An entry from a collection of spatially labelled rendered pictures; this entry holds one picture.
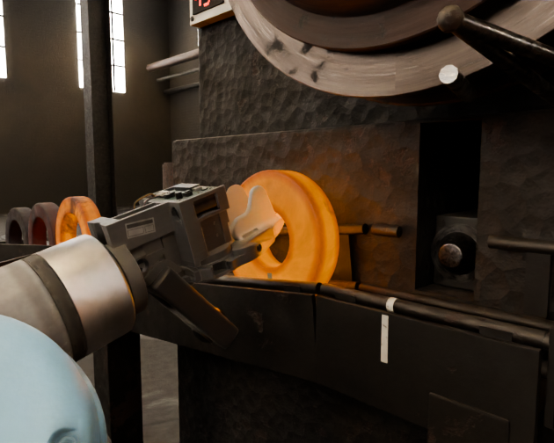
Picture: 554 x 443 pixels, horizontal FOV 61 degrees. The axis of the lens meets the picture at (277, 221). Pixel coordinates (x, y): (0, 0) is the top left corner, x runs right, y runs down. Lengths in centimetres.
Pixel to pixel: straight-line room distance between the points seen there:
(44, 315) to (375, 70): 31
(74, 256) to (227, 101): 46
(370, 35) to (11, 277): 32
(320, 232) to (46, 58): 1066
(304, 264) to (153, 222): 16
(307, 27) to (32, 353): 34
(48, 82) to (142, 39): 246
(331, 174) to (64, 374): 42
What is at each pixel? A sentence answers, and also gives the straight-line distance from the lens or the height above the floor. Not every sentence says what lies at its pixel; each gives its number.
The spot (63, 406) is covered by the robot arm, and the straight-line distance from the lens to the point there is 18.
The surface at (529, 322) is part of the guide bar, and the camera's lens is 43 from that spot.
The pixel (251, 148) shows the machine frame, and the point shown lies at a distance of 64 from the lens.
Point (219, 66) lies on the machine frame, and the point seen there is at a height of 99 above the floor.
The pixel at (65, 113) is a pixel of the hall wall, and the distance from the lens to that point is 1098.
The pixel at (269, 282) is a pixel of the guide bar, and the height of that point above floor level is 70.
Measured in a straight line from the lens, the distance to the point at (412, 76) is 39.
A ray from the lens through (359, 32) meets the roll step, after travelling 40.
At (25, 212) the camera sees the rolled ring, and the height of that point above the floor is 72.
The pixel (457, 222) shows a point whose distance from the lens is 51.
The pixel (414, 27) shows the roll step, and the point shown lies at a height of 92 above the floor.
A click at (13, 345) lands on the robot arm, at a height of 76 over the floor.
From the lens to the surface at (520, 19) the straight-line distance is 36.
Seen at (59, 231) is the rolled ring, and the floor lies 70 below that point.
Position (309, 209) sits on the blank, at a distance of 48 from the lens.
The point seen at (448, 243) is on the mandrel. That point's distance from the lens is 49.
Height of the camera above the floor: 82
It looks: 6 degrees down
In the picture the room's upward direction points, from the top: straight up
